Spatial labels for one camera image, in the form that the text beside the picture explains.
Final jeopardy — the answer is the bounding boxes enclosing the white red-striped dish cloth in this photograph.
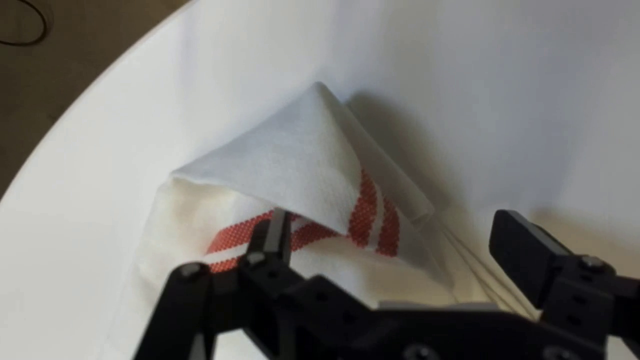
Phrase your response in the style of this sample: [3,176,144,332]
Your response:
[99,79,546,360]

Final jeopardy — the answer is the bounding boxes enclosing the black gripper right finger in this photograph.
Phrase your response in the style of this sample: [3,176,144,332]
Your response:
[489,208,640,341]

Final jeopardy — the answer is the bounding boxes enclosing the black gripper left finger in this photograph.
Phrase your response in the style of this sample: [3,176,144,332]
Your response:
[133,208,317,360]

